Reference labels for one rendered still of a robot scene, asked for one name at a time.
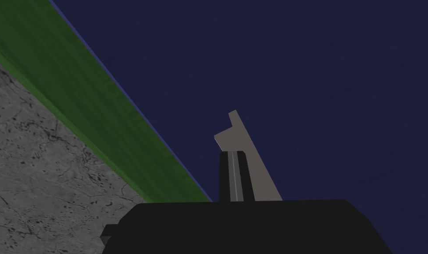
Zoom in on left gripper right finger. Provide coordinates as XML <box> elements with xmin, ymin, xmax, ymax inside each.
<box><xmin>232</xmin><ymin>150</ymin><xmax>256</xmax><ymax>203</ymax></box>

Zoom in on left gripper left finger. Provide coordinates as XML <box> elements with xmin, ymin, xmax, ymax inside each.
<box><xmin>219</xmin><ymin>150</ymin><xmax>235</xmax><ymax>203</ymax></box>

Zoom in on grey door handle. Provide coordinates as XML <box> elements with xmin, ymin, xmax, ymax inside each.
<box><xmin>213</xmin><ymin>109</ymin><xmax>283</xmax><ymax>202</ymax></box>

